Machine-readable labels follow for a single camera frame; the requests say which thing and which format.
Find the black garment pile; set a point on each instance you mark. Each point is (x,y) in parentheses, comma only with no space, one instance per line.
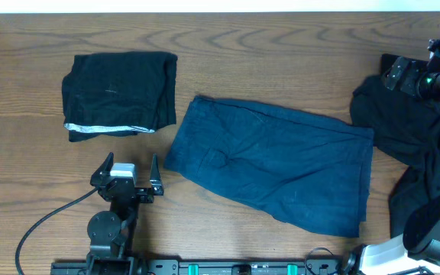
(408,130)

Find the folded black garment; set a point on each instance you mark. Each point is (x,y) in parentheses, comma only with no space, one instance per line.
(119,94)

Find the dark blue shorts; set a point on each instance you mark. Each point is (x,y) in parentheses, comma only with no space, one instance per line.
(307,170)

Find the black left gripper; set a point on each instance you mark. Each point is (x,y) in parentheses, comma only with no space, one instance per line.
(156,186)

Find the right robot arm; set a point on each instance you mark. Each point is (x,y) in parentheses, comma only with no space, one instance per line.
(415,251)

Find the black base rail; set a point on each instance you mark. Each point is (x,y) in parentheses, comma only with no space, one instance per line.
(175,267)

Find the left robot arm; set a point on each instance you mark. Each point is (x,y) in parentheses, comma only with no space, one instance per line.
(111,232)

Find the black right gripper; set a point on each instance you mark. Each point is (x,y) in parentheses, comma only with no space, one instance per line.
(415,69)

